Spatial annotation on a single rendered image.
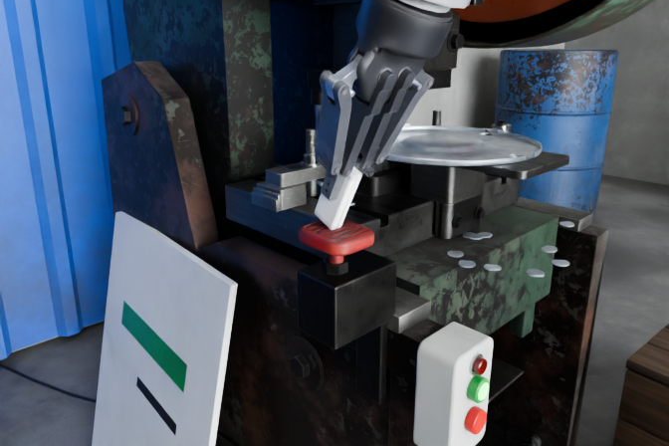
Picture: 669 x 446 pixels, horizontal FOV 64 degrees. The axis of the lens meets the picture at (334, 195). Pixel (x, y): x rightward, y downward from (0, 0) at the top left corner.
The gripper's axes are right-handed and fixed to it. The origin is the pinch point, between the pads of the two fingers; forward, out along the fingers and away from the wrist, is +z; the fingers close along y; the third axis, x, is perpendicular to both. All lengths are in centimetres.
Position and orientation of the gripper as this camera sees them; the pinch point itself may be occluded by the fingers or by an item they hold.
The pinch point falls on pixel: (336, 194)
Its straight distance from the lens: 54.4
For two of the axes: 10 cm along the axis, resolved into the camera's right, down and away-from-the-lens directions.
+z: -3.0, 7.8, 5.5
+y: 7.2, -1.9, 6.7
